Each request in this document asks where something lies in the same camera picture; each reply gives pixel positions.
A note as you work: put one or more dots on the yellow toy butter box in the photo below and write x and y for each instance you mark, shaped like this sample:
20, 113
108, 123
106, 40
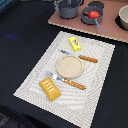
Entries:
74, 44

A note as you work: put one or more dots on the orange toy bread loaf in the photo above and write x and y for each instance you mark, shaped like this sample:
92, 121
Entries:
50, 89

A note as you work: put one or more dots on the grey toy pot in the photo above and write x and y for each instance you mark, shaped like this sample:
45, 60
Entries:
68, 9

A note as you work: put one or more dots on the red toy tomato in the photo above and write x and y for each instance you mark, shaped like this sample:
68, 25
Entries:
93, 14

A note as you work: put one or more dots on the round wooden plate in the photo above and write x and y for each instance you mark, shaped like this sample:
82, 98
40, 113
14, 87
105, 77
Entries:
69, 67

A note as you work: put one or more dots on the white woven placemat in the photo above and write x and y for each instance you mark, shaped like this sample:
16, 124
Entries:
74, 105

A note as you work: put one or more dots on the grey toy frying pan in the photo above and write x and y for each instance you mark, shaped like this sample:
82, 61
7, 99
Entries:
92, 21

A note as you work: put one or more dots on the black stove burner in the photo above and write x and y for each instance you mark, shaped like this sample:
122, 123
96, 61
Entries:
97, 4

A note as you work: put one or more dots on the beige bowl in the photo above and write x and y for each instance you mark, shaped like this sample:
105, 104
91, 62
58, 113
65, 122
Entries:
123, 14

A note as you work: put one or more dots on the toy fork wooden handle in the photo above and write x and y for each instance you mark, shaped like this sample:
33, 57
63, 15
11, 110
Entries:
55, 77

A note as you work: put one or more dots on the toy knife wooden handle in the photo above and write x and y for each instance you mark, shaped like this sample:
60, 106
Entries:
81, 56

